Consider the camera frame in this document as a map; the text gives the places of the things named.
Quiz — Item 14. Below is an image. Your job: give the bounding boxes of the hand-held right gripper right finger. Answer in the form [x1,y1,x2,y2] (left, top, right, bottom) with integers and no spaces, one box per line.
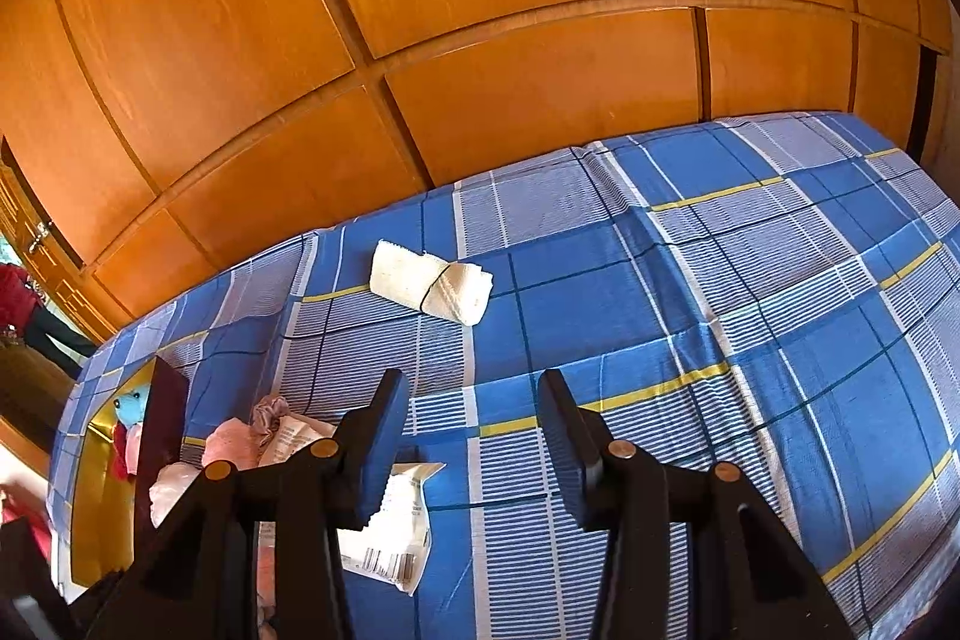
[537,368,856,640]

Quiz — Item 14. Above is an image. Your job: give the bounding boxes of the white crumpled printed wrapper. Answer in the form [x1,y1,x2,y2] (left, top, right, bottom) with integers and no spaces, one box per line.
[259,413,338,468]

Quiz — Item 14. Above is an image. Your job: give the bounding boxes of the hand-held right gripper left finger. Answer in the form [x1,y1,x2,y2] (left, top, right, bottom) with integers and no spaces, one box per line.
[86,368,412,640]

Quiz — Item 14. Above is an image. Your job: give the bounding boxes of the brown satin scrunchie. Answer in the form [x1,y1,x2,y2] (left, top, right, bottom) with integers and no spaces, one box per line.
[250,395,290,453]

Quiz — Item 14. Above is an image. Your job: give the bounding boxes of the red soft item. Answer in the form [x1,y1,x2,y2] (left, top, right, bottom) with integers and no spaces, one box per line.
[111,422,133,480]

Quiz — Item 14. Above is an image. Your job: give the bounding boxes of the white paper packet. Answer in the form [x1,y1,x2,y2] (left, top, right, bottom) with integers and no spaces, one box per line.
[335,460,448,593]

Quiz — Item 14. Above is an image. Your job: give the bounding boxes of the blue plaid bed sheet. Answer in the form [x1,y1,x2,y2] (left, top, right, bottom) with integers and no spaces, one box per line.
[46,111,960,640]

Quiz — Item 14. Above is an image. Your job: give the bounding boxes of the maroon box with gold lining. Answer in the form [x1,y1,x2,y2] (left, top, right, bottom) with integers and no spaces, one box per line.
[67,355,192,592]

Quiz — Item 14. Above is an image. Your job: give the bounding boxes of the white crumpled plastic bag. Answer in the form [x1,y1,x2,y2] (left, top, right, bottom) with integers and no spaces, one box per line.
[148,462,205,530]

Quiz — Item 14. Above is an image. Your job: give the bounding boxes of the light blue plush toy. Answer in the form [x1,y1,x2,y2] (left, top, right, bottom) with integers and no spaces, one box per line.
[112,389,152,425]

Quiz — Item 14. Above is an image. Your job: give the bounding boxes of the wooden wardrobe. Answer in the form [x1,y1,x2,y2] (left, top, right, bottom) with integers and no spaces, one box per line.
[0,0,960,341]

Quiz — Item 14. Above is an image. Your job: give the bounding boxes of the white towel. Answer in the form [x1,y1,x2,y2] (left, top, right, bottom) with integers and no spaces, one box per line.
[369,239,494,326]

